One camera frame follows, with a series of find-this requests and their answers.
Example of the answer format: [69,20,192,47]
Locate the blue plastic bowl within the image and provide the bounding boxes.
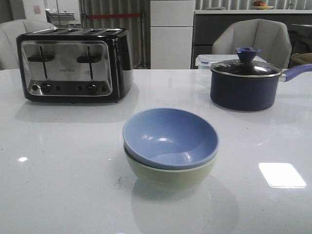
[123,108,219,170]

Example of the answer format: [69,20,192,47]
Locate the green plastic bowl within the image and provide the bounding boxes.
[124,148,218,191]

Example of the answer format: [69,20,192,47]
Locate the clear plastic container blue clips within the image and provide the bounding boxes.
[195,53,267,70]

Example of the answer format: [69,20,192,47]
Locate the dark blue saucepan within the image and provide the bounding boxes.
[210,63,312,111]

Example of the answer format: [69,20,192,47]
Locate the black chrome four-slot toaster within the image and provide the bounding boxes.
[17,28,134,103]

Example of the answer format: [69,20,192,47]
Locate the white refrigerator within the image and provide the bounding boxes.
[150,0,195,70]

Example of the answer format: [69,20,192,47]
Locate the glass pot lid blue knob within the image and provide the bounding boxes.
[211,47,282,78]

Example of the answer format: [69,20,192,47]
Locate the red barrier belt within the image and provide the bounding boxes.
[86,13,142,19]

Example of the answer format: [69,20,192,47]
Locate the grey kitchen counter cabinet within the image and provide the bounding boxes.
[192,11,312,68]

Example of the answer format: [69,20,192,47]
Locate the metal trolley in background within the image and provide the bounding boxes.
[44,0,81,27]

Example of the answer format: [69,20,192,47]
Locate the beige armchair right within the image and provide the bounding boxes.
[212,19,292,68]

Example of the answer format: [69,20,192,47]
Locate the beige armchair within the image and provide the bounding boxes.
[212,19,292,68]
[0,19,55,70]

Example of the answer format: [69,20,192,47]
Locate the fruit plate on counter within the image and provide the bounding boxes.
[252,0,274,10]

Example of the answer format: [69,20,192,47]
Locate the beige armchair left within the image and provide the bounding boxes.
[0,19,55,70]

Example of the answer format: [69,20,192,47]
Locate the pink wall notice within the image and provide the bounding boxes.
[33,5,41,15]

